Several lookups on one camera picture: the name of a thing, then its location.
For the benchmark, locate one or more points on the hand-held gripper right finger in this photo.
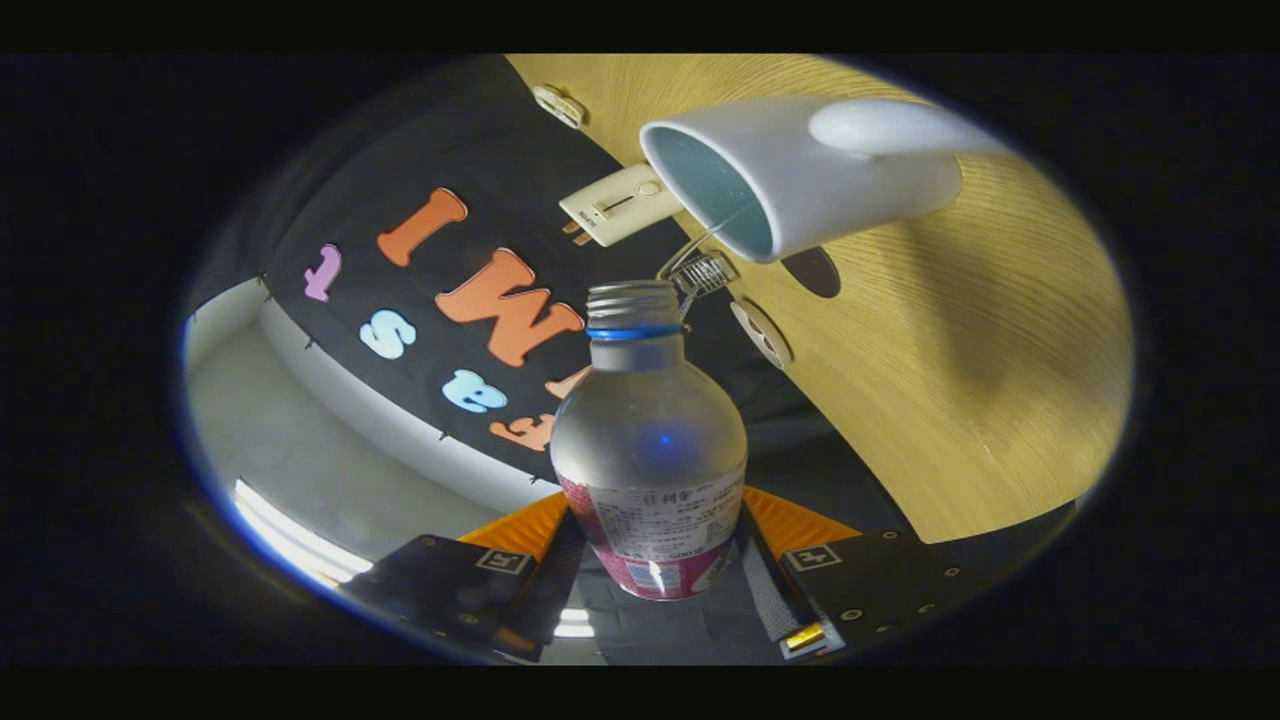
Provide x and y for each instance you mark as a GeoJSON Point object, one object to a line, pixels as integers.
{"type": "Point", "coordinates": [765, 590]}

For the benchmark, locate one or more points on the wooden table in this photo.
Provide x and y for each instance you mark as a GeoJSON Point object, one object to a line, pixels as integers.
{"type": "Point", "coordinates": [950, 350]}

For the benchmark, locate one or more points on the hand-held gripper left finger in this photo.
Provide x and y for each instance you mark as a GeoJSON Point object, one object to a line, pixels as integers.
{"type": "Point", "coordinates": [550, 590]}

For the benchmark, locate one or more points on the white round plate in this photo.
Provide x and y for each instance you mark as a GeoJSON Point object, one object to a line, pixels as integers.
{"type": "Point", "coordinates": [742, 318]}

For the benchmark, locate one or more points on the dark round coaster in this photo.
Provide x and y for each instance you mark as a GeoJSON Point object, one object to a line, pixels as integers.
{"type": "Point", "coordinates": [815, 275]}

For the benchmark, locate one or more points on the white toaster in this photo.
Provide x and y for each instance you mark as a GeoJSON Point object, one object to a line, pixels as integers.
{"type": "Point", "coordinates": [625, 200]}

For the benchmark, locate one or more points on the white cup with blue inside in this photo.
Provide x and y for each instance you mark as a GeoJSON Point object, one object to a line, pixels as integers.
{"type": "Point", "coordinates": [840, 190]}

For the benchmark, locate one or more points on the metal utensil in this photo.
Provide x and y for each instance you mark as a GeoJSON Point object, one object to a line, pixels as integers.
{"type": "Point", "coordinates": [690, 248]}

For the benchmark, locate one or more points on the red food pieces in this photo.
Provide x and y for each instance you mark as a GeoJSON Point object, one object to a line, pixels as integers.
{"type": "Point", "coordinates": [764, 338]}

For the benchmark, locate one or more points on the small striped ceiling light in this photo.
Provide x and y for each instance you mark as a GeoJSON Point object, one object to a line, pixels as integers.
{"type": "Point", "coordinates": [574, 622]}

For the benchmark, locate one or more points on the black backdrop cloth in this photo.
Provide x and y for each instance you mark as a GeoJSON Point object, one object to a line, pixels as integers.
{"type": "Point", "coordinates": [480, 140]}

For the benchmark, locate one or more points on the large ceiling light panel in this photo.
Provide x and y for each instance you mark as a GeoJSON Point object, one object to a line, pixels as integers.
{"type": "Point", "coordinates": [300, 540]}

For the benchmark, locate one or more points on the silver bottle with red label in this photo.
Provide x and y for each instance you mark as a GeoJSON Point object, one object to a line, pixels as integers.
{"type": "Point", "coordinates": [645, 440]}

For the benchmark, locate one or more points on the white divided snack tray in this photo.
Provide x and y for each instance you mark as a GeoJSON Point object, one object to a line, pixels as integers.
{"type": "Point", "coordinates": [558, 106]}

